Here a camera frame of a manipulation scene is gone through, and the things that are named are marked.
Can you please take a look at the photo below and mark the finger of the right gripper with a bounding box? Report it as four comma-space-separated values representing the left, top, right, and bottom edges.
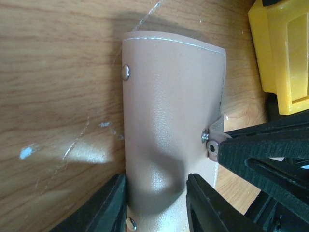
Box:
218, 115, 309, 218

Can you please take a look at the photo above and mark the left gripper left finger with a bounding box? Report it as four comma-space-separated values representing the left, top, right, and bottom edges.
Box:
51, 174, 127, 232

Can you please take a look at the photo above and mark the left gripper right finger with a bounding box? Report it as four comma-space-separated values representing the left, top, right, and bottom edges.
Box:
186, 174, 263, 232

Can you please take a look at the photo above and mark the yellow middle card bin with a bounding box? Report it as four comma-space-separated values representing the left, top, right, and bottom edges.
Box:
248, 0, 309, 115

